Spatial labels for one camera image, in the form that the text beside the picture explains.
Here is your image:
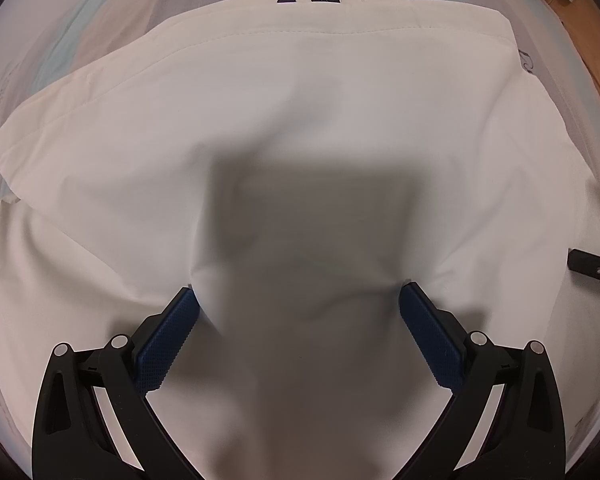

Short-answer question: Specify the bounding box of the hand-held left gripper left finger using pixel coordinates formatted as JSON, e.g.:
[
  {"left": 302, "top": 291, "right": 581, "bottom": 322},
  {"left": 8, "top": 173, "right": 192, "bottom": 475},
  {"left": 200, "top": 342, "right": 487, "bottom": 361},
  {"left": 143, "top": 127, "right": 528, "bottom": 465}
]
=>
[{"left": 31, "top": 287, "right": 201, "bottom": 480}]

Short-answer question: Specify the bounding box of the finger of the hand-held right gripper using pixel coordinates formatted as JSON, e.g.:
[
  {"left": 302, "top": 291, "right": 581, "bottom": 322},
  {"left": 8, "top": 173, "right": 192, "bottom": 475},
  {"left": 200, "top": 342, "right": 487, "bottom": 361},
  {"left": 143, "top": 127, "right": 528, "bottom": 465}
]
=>
[{"left": 567, "top": 248, "right": 600, "bottom": 289}]

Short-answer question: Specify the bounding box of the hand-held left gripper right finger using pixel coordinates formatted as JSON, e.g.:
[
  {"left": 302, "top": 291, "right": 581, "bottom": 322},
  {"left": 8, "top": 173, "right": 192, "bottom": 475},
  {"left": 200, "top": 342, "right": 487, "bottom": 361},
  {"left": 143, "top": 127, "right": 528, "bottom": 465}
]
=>
[{"left": 397, "top": 281, "right": 567, "bottom": 480}]

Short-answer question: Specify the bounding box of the black and white jacket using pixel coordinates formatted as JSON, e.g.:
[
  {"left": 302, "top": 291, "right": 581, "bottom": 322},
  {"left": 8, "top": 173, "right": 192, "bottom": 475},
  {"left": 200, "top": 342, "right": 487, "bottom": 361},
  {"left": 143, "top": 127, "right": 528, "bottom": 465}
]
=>
[{"left": 0, "top": 0, "right": 600, "bottom": 480}]

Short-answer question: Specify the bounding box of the wooden panel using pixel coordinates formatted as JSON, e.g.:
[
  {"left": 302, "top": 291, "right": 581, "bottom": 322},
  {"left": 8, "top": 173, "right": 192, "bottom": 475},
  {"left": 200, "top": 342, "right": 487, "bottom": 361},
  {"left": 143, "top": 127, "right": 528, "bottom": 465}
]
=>
[{"left": 542, "top": 0, "right": 600, "bottom": 131}]

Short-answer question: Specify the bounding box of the striped printed blanket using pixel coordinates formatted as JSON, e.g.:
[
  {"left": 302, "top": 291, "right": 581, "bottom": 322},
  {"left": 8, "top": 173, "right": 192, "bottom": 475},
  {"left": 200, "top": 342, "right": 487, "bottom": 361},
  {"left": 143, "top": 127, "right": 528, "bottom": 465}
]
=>
[{"left": 0, "top": 0, "right": 600, "bottom": 461}]

